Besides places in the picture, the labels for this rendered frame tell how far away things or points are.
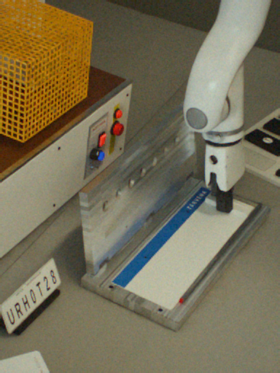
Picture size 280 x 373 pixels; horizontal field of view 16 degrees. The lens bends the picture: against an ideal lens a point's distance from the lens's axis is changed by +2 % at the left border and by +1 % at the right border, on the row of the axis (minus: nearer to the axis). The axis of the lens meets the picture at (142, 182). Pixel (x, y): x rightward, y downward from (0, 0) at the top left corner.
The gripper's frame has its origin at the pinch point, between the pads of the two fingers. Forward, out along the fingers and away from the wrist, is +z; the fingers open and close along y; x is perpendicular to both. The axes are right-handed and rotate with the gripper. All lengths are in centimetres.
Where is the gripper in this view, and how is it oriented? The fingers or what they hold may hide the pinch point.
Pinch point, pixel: (224, 202)
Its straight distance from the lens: 205.7
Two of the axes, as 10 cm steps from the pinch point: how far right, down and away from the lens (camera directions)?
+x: -8.8, -1.8, 4.4
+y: 4.8, -4.5, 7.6
